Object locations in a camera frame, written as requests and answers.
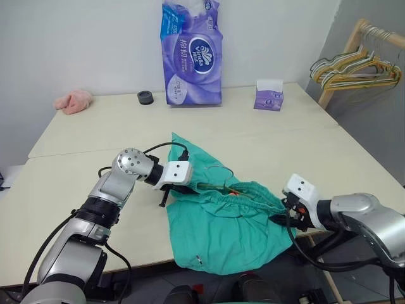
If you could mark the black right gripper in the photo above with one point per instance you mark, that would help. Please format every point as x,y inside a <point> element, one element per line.
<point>295,215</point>

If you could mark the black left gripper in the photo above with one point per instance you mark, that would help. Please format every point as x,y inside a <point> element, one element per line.
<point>182,188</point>

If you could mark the green shorts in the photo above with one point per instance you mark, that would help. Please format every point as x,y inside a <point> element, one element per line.
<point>228,234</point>

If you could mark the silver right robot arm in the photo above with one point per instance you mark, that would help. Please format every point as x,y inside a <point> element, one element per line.
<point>364,215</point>

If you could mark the dark rounded shape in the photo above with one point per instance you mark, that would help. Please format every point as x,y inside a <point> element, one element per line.
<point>257,289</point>
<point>181,296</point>

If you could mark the wooden table leg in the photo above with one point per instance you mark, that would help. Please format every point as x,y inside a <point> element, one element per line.
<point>329,272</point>

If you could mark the black tape roll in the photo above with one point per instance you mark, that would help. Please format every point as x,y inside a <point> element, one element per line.
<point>145,97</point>

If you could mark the small purple tissue pack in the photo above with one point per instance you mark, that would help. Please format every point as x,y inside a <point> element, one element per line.
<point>268,99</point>

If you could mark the pink fluffy cloth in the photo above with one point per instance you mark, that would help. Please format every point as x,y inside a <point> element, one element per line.
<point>74,102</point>

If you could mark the large purple tissue roll pack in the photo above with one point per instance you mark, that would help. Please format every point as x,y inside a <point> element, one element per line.
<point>193,63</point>

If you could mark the wooden clothes rack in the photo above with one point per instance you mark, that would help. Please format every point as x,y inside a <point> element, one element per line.
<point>354,41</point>

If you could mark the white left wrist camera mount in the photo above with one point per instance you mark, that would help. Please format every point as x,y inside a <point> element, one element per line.
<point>175,172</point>

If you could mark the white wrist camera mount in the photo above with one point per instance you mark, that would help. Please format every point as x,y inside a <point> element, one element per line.
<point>175,172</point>
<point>302,188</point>

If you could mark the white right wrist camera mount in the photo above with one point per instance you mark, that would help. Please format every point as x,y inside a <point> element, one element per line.
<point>302,188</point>

